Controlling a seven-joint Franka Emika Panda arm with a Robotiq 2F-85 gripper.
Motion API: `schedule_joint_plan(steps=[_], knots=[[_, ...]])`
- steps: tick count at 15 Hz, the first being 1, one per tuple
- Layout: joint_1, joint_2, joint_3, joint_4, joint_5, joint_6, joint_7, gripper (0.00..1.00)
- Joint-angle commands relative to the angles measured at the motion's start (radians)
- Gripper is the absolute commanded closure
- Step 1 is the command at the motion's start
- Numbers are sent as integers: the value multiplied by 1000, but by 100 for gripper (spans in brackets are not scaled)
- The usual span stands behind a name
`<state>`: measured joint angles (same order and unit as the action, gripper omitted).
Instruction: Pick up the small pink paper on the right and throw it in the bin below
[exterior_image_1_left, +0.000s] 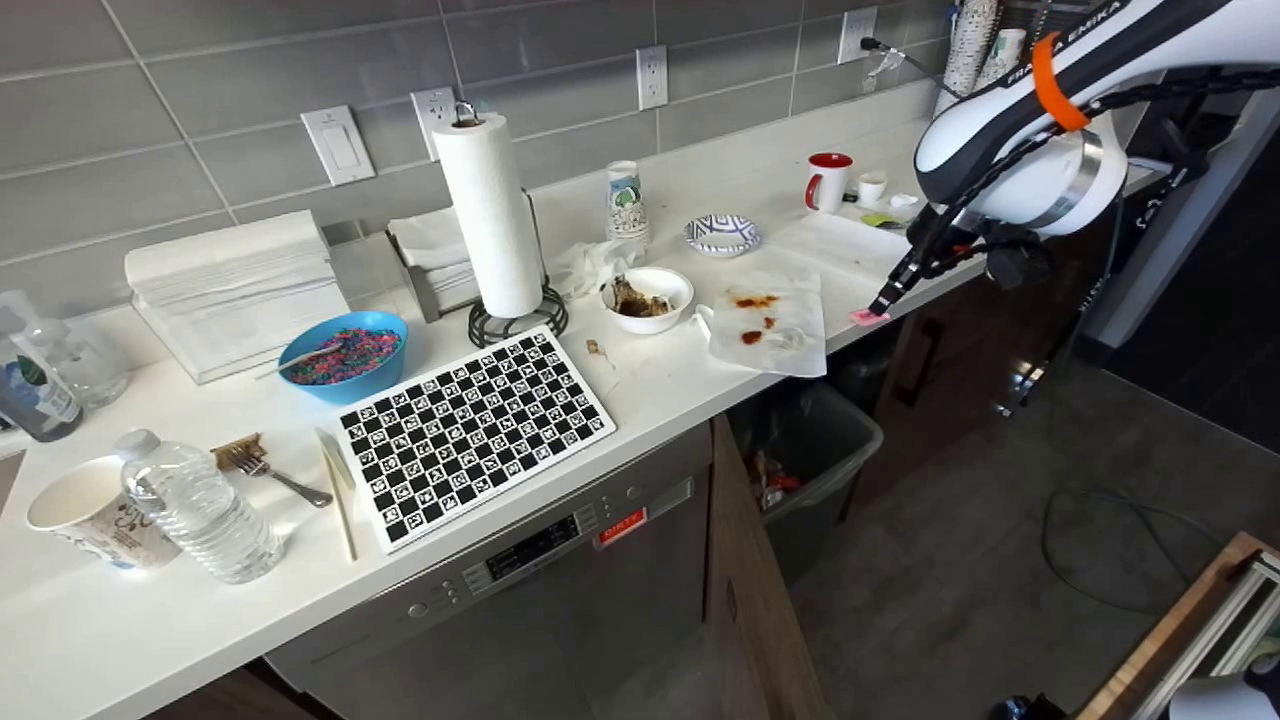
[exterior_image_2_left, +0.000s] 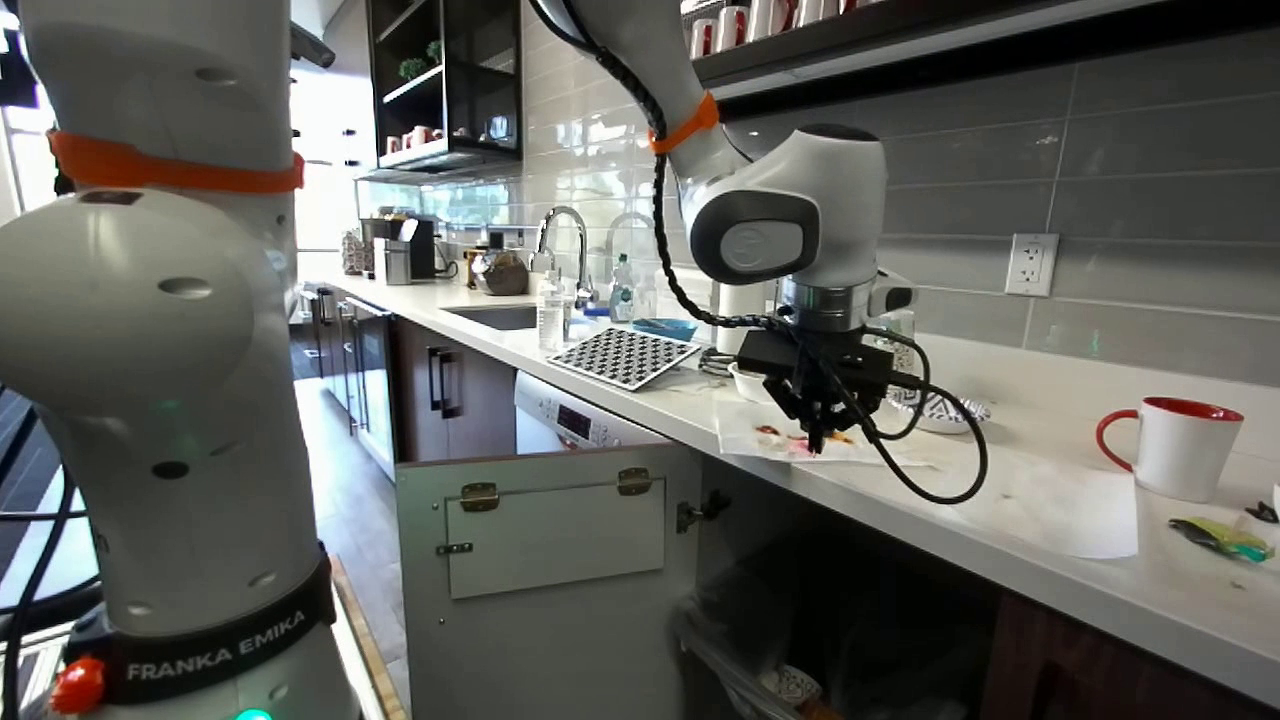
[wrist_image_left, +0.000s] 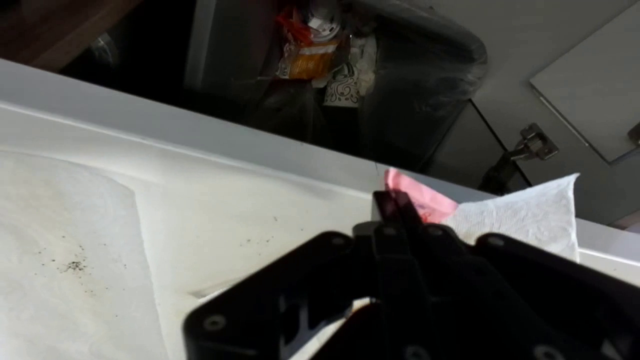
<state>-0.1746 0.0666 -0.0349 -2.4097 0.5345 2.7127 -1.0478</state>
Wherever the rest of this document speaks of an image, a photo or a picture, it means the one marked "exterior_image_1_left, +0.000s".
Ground grey trash bin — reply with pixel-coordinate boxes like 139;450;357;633
728;379;889;588

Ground white bottle green label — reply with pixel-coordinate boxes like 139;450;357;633
606;155;647;242

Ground stained white napkin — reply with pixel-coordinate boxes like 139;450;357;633
693;264;834;383

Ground small patterned plate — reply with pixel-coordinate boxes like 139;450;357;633
679;206;770;264

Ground clear glass jar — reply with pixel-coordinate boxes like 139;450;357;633
23;308;138;412

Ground folded white towel stack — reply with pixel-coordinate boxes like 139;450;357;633
122;202;357;387

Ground napkin dispenser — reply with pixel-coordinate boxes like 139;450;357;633
380;202;485;323

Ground open cabinet door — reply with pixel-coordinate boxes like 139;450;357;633
700;412;840;720

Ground crumpled white tissue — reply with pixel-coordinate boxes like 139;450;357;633
548;232;633;299

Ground metal fork with food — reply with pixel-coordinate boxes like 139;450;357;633
209;428;341;512

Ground clear plastic water bottle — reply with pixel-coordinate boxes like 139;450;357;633
118;422;289;588

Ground stacked paper cups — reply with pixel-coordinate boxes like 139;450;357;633
938;0;1004;121

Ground white paper towel roll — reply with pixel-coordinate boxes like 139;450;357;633
428;109;551;323

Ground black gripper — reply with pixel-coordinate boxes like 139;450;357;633
866;206;1010;323

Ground dark label bottle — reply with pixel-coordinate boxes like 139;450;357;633
0;288;89;447

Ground wooden chopstick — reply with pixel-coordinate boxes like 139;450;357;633
312;422;364;568

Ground small white cup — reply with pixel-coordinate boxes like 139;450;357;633
852;168;893;216

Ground shiny metal fitting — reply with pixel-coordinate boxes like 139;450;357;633
988;352;1052;418

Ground orange snack wrapper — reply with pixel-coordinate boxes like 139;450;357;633
748;447;798;516

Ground white wall switch plate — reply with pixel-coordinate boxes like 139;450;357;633
297;101;380;191

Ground black white checkered mat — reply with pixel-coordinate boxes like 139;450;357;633
328;323;619;556

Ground white wall outlet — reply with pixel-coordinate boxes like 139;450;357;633
633;43;676;116
834;2;884;66
405;82;464;162

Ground steel dishwasher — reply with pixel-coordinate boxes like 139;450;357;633
263;422;721;720

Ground white paper cup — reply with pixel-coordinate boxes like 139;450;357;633
23;450;184;574

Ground white mug red rim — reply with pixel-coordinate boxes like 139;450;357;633
800;146;860;220

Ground black floor cable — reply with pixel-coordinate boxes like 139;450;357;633
1037;477;1250;619

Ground white bowl with leftovers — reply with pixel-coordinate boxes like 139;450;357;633
598;264;700;336

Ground wooden furniture piece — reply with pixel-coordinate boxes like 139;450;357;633
1072;528;1280;720

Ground black wire towel holder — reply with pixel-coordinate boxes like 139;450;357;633
449;90;578;352

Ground dark wood base cabinet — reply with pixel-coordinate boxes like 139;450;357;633
847;251;1141;520

